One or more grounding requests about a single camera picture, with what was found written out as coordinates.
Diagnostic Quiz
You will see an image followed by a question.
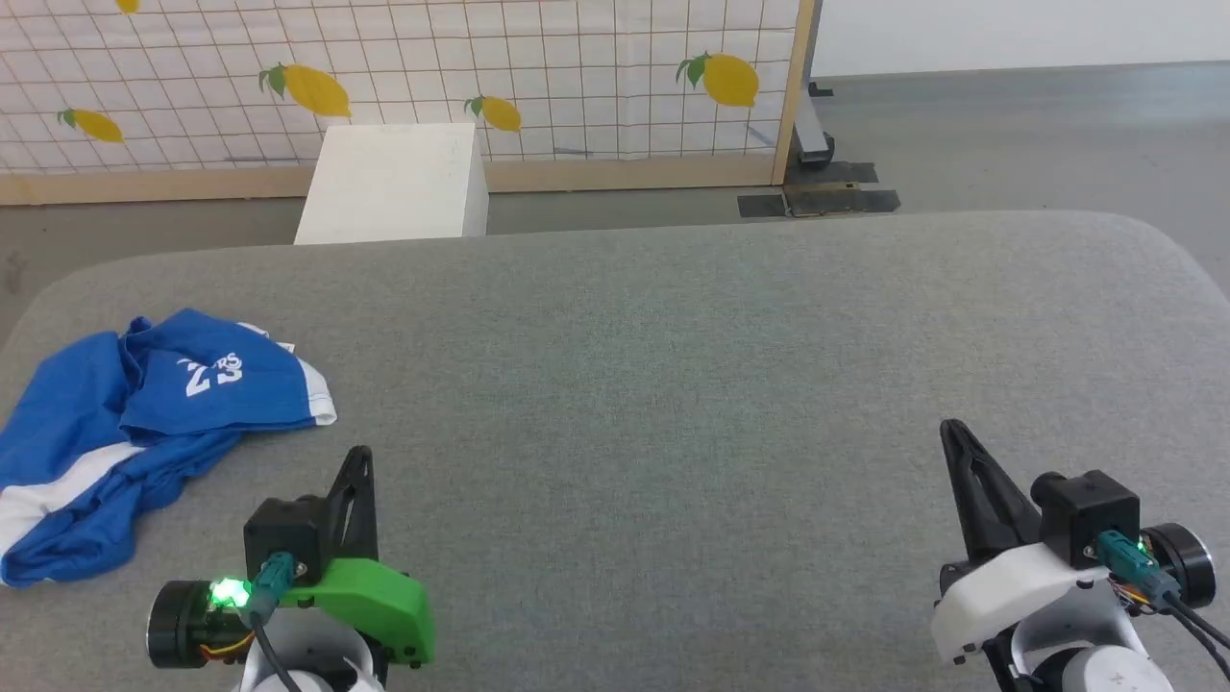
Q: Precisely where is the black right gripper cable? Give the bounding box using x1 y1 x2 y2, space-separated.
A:
1095 531 1230 656

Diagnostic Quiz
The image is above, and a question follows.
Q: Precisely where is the blue white sports garment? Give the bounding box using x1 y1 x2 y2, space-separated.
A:
0 308 338 589

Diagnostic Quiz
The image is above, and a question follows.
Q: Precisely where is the white rectangular box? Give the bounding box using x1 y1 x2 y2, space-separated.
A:
294 122 489 246

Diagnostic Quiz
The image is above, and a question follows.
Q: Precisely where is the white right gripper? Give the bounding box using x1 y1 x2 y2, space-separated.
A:
929 418 1218 666

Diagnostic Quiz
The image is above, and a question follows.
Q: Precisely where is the lemon print partition panel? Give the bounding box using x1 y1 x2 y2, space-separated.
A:
0 0 819 206

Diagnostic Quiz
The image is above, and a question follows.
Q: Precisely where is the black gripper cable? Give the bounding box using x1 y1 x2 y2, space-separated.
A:
1095 531 1230 656
248 553 307 692

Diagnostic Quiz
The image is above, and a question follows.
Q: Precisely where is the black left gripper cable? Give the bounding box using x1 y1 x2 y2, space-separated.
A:
248 553 307 692

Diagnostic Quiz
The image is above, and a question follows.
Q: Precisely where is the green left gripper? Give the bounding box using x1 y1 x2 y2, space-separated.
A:
146 445 436 670

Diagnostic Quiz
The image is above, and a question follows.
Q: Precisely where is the black metal partition foot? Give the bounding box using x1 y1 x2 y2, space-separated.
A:
737 82 902 218

